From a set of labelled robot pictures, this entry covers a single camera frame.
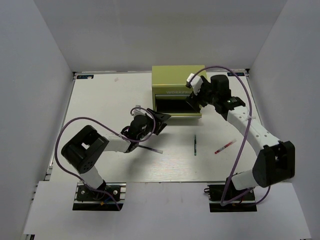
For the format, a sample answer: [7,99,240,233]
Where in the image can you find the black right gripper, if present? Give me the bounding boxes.
[185,78,219,113]

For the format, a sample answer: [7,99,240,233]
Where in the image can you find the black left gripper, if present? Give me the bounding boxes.
[137,108,171,141]

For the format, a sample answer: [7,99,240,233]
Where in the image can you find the green metal drawer cabinet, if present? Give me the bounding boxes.
[151,65,205,119]

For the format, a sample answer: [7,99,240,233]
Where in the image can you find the dark purple pen refill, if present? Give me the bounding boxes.
[138,145,163,154]

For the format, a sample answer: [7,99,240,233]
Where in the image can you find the green black pen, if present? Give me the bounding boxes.
[193,134,197,156]

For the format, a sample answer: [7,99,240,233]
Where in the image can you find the red ink refill tube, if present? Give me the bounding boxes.
[214,139,237,154]

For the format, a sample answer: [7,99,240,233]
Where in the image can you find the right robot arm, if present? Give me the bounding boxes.
[186,73,295,200]

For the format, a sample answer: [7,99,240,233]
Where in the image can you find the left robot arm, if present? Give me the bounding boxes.
[61,106,171,200]

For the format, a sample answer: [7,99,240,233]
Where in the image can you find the dark blue corner sticker right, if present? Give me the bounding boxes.
[227,72,245,77]

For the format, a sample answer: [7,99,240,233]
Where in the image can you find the dark blue corner sticker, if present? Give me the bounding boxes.
[76,74,94,80]
[227,72,245,77]

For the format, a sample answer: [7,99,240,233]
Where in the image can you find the dark blue corner sticker left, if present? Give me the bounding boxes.
[76,74,94,80]

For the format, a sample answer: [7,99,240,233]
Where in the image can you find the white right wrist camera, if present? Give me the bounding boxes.
[186,73,203,96]

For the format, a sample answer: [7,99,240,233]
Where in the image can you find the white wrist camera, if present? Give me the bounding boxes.
[130,105,145,117]
[186,73,203,96]

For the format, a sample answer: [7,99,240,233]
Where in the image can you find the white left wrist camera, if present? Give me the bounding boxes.
[130,105,145,117]

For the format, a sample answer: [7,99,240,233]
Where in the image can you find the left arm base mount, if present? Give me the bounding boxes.
[72,182,127,212]

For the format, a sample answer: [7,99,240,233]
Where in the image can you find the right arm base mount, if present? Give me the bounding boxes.
[204,183,258,214]

